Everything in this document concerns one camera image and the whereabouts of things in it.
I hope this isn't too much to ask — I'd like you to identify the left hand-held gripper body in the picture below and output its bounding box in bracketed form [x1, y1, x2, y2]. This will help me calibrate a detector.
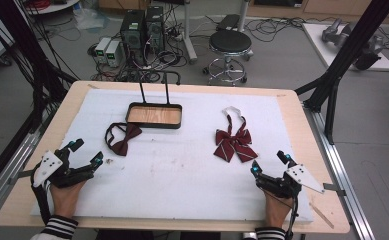
[31, 148, 95, 189]

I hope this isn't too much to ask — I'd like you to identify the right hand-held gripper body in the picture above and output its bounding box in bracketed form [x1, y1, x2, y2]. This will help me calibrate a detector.
[255, 163, 326, 200]

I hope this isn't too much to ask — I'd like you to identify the striped dark red bow tie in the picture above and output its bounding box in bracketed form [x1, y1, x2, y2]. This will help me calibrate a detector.
[213, 106, 259, 164]

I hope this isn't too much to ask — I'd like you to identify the plain dark red bow tie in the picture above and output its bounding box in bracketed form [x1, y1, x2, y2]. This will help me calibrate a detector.
[104, 121, 143, 157]

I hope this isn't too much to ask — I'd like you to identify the black tray with wooden bottom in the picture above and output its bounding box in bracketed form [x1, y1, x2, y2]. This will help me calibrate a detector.
[125, 70, 183, 130]

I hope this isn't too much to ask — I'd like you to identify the person's left hand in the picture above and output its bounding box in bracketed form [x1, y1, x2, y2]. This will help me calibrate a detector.
[49, 181, 87, 220]

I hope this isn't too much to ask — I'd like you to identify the person's right hand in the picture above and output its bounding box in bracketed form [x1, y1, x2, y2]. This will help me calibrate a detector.
[263, 189, 295, 230]

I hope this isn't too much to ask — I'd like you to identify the light wooden table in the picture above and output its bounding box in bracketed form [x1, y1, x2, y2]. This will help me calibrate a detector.
[0, 80, 352, 235]

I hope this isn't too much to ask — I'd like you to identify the thin wooden stick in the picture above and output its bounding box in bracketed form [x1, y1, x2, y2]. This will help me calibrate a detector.
[309, 201, 335, 230]

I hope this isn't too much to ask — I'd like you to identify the white foam mat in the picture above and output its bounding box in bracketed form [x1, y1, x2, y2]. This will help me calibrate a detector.
[29, 87, 315, 224]

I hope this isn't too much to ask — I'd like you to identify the white power supply unit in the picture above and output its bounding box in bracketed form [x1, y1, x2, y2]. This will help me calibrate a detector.
[105, 40, 124, 68]
[94, 36, 112, 64]

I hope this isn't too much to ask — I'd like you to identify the white board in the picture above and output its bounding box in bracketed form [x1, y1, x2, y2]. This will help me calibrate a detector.
[301, 22, 389, 73]

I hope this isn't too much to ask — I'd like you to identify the black computer tower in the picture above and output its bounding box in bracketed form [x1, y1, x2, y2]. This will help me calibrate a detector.
[144, 5, 167, 56]
[119, 9, 147, 66]

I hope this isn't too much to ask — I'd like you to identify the clear plastic bag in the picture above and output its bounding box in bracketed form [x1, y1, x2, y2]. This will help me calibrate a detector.
[72, 7, 110, 32]

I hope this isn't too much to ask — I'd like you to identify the black round stool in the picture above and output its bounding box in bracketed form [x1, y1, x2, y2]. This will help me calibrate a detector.
[202, 29, 255, 86]

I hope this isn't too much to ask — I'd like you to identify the black flat box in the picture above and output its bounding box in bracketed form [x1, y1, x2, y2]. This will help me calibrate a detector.
[216, 13, 242, 33]

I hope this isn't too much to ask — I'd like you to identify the grey metal table leg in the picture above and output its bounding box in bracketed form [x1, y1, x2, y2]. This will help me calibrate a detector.
[181, 0, 199, 65]

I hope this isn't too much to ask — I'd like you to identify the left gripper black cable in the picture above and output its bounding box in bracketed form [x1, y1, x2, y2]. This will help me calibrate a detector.
[30, 171, 52, 225]

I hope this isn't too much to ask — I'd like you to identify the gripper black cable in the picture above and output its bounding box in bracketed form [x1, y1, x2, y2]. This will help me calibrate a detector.
[30, 171, 52, 225]
[263, 188, 300, 240]

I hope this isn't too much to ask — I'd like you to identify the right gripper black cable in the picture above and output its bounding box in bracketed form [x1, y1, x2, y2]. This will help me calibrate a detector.
[263, 188, 300, 240]

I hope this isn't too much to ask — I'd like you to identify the aluminium rail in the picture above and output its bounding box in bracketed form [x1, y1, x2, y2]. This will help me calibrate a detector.
[302, 103, 378, 240]
[0, 111, 58, 224]

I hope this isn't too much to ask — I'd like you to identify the black metal frame post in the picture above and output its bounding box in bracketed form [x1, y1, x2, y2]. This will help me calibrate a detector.
[294, 0, 389, 145]
[0, 0, 80, 134]

